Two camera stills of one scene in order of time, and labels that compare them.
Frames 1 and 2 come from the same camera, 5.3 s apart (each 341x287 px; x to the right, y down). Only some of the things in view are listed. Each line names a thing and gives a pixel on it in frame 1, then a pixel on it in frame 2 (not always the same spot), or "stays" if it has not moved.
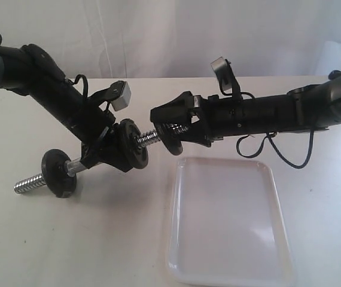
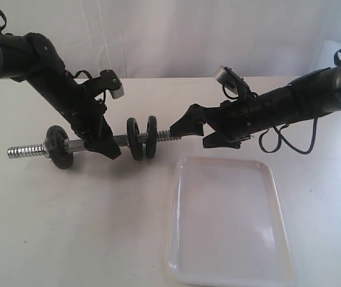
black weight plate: [58, 181] -> [55, 147]
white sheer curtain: [145, 39] stays
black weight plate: [171, 136] -> [152, 137]
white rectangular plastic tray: [228, 228] stays
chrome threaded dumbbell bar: [77, 165] -> [39, 150]
